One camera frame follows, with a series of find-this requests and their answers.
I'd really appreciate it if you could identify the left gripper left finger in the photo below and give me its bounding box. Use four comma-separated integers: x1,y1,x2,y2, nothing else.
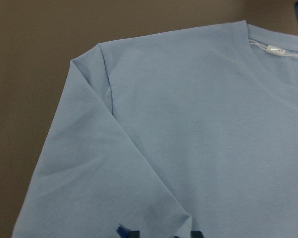
116,225,140,238

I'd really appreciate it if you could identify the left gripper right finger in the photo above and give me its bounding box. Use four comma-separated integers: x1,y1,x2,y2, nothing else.
191,231,203,238

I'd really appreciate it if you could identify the light blue t-shirt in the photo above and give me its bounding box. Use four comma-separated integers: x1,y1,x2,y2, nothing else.
12,21,298,238

